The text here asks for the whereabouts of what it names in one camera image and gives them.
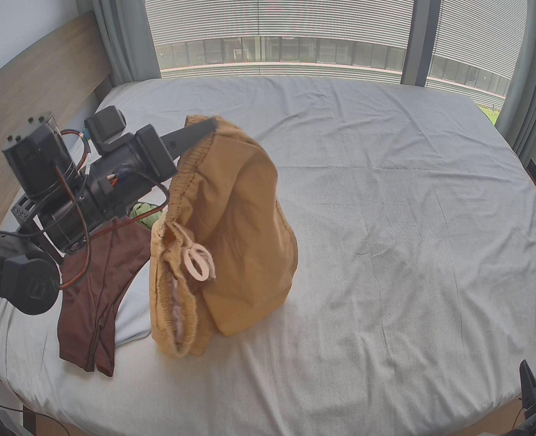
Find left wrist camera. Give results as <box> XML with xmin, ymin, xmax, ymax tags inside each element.
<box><xmin>85</xmin><ymin>106</ymin><xmax>134</xmax><ymax>155</ymax></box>

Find green garment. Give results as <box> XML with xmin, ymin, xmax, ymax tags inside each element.
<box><xmin>129</xmin><ymin>202</ymin><xmax>165</xmax><ymax>233</ymax></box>

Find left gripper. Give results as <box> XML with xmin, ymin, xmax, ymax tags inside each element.
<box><xmin>85</xmin><ymin>117</ymin><xmax>218</xmax><ymax>221</ymax></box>

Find tan shorts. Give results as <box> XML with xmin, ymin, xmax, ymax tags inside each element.
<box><xmin>149</xmin><ymin>115</ymin><xmax>299</xmax><ymax>358</ymax></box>

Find white garment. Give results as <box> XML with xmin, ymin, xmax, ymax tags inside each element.
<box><xmin>113</xmin><ymin>262</ymin><xmax>154</xmax><ymax>348</ymax></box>

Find bed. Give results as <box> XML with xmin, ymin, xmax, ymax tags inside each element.
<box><xmin>0</xmin><ymin>9</ymin><xmax>536</xmax><ymax>436</ymax></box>

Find window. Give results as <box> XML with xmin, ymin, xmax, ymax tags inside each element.
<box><xmin>141</xmin><ymin>0</ymin><xmax>530</xmax><ymax>112</ymax></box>

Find brown garment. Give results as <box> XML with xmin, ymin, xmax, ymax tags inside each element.
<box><xmin>57</xmin><ymin>216</ymin><xmax>152</xmax><ymax>377</ymax></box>

